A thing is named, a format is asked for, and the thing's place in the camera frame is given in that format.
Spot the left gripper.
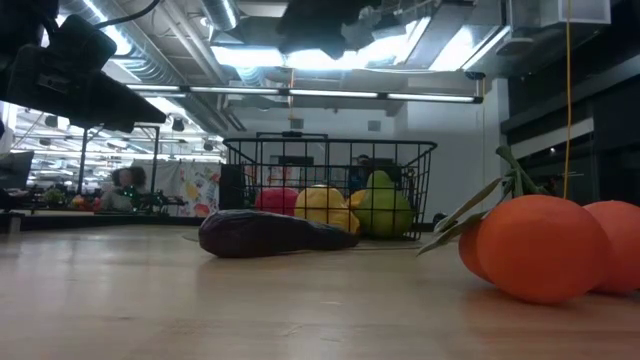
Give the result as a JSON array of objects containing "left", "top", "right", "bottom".
[{"left": 0, "top": 14, "right": 167, "bottom": 133}]

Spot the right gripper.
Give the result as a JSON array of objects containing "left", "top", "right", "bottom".
[{"left": 277, "top": 0, "right": 384, "bottom": 60}]

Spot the red bell pepper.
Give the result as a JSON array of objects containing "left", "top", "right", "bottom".
[{"left": 254, "top": 187, "right": 300, "bottom": 217}]

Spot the yellow starfruit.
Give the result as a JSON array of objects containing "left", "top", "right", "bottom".
[{"left": 293, "top": 184, "right": 361, "bottom": 235}]

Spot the purple eggplant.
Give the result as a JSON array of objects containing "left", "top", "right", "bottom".
[{"left": 198, "top": 208, "right": 360, "bottom": 259}]

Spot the green pear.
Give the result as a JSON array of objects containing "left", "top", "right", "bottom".
[{"left": 352, "top": 169, "right": 415, "bottom": 239}]

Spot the long ceiling tube light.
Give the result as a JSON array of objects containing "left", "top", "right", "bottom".
[{"left": 127, "top": 83, "right": 484, "bottom": 105}]

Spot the person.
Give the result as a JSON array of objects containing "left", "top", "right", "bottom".
[
  {"left": 99, "top": 167, "right": 149, "bottom": 212},
  {"left": 349, "top": 153, "right": 375, "bottom": 191}
]

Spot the colourful hanging cloth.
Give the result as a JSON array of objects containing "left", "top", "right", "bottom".
[{"left": 132, "top": 159, "right": 224, "bottom": 217}]

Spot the dark desk monitor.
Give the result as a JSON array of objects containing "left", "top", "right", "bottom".
[{"left": 0, "top": 149, "right": 35, "bottom": 191}]

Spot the silver ventilation duct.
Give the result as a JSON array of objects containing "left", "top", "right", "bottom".
[{"left": 199, "top": 0, "right": 242, "bottom": 32}]

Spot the black wire basket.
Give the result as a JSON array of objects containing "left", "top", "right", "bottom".
[{"left": 222, "top": 138, "right": 439, "bottom": 241}]

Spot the yellow hanging cord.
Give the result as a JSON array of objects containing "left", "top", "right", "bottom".
[{"left": 563, "top": 0, "right": 574, "bottom": 200}]

